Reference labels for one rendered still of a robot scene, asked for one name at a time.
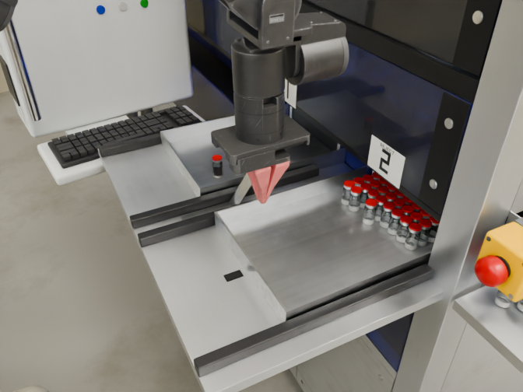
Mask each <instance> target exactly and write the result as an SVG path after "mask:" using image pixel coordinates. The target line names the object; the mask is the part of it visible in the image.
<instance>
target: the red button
mask: <svg viewBox="0 0 523 392"><path fill-rule="evenodd" d="M475 273H476V277H477V278H478V280H480V282H482V283H483V284H484V285H486V286H489V287H497V286H499V285H502V284H504V283H505V282H506V281H507V279H508V271H507V267H506V265H505V264H504V262H503V261H502V260H501V259H500V258H498V257H496V256H493V255H487V256H485V257H482V258H480V259H478V261H477V262H476V265H475Z"/></svg>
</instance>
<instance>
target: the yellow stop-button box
mask: <svg viewBox="0 0 523 392"><path fill-rule="evenodd" d="M487 255H493V256H496V257H498V258H500V259H501V260H502V261H503V262H504V264H505V265H506V267H507V271H508V279H507V281H506V282H505V283H504V284H502V285H499V286H497V287H496V288H497V289H499V290H500V291H501V292H502V293H503V294H504V295H505V296H507V297H508V298H509V299H511V300H512V301H513V302H517V301H519V300H521V299H523V217H521V218H519V219H516V220H515V221H514V222H510V223H508V224H506V225H503V226H500V227H498V228H496V229H492V230H490V231H488V232H487V234H486V236H485V239H484V241H483V245H482V247H481V250H480V252H479V256H478V258H477V260H478V259H480V258H482V257H485V256H487ZM476 262H477V261H476Z"/></svg>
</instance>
